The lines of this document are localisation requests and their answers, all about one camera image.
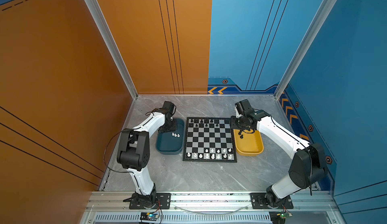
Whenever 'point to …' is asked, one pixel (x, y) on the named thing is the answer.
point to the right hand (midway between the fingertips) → (230, 124)
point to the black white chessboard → (209, 139)
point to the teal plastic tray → (172, 142)
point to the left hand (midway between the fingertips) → (172, 127)
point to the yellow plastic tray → (249, 143)
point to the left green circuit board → (148, 216)
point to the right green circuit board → (279, 217)
